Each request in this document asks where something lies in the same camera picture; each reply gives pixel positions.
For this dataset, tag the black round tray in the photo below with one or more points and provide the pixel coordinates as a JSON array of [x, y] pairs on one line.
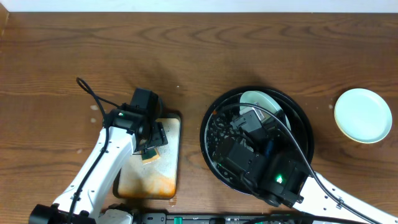
[[210, 135]]

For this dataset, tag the green and yellow sponge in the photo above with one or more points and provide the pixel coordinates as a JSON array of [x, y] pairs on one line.
[[150, 156]]

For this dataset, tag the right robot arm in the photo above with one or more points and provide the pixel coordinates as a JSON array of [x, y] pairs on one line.
[[322, 198]]

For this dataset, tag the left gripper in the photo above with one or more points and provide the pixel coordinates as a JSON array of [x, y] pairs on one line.
[[158, 135]]

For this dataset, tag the yellow plate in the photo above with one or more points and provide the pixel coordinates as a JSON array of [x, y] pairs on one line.
[[372, 141]]

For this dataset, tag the light blue plate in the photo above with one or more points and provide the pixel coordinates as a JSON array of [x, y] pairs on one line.
[[264, 100], [363, 114]]

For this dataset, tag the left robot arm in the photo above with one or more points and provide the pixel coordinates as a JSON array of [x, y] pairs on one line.
[[126, 132]]

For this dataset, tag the black rectangular sponge tray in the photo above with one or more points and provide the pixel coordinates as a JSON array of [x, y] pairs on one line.
[[154, 178]]

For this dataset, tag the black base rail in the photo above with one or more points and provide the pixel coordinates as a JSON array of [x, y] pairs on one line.
[[217, 218]]

